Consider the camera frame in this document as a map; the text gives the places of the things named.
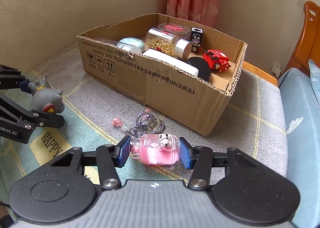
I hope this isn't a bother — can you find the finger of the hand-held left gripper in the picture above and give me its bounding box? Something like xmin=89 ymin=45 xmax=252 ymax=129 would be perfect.
xmin=0 ymin=65 xmax=34 ymax=94
xmin=0 ymin=94 xmax=65 ymax=130

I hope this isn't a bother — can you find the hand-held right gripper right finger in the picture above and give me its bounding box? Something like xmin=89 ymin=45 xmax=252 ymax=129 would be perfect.
xmin=179 ymin=137 xmax=259 ymax=190

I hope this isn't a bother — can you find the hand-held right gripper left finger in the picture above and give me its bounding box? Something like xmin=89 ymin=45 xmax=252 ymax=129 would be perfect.
xmin=50 ymin=135 xmax=132 ymax=190

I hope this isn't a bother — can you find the grey elephant toy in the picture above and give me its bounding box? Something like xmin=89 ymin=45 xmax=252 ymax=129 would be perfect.
xmin=28 ymin=74 xmax=65 ymax=114

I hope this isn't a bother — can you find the pink bottle keychain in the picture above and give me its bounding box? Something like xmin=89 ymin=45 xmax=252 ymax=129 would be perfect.
xmin=111 ymin=108 xmax=181 ymax=166

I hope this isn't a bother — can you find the cardboard box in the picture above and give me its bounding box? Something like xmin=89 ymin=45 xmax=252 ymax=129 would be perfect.
xmin=76 ymin=13 xmax=248 ymax=137

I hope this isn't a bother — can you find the frosted white plastic container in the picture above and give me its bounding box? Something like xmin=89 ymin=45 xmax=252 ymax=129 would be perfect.
xmin=142 ymin=48 xmax=199 ymax=77

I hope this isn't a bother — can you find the mint green round case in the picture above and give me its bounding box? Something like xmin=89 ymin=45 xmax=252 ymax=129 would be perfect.
xmin=117 ymin=37 xmax=146 ymax=53

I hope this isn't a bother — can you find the clear bottle of gold capsules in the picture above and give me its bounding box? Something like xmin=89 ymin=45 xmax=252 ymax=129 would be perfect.
xmin=145 ymin=28 xmax=193 ymax=58

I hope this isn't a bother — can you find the clear square container red label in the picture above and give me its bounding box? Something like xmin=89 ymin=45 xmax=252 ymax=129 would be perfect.
xmin=157 ymin=22 xmax=191 ymax=41

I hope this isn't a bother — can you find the checked printed blanket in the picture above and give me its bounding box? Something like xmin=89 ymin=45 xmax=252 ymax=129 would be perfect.
xmin=0 ymin=41 xmax=288 ymax=193

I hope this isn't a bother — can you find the black round lid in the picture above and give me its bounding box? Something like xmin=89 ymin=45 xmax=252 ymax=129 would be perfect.
xmin=187 ymin=57 xmax=212 ymax=81

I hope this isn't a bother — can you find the red toy car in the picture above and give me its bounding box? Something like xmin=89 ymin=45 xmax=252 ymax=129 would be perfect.
xmin=202 ymin=48 xmax=231 ymax=72

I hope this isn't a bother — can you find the wooden nightstand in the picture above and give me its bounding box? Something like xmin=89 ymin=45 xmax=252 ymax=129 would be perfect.
xmin=241 ymin=61 xmax=279 ymax=87

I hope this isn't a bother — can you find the blue printed bedsheet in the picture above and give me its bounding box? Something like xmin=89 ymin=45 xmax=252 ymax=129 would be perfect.
xmin=277 ymin=68 xmax=320 ymax=228

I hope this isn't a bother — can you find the blue printed pillow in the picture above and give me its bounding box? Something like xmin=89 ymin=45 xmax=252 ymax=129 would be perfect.
xmin=307 ymin=59 xmax=320 ymax=114

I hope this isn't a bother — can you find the wooden bed headboard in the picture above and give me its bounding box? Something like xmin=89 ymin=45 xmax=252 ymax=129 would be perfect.
xmin=284 ymin=1 xmax=320 ymax=76

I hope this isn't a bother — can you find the white wall socket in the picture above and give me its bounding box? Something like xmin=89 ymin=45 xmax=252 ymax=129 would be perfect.
xmin=271 ymin=61 xmax=283 ymax=78

